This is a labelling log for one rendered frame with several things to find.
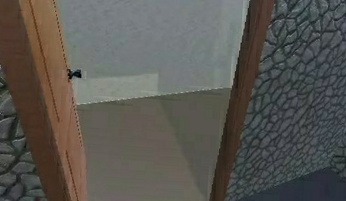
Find orange wooden room door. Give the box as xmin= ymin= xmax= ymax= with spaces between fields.
xmin=0 ymin=0 xmax=101 ymax=201

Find black door handle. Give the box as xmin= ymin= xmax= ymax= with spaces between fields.
xmin=65 ymin=68 xmax=84 ymax=81

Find orange wooden door frame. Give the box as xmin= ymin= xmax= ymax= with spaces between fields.
xmin=208 ymin=0 xmax=277 ymax=201

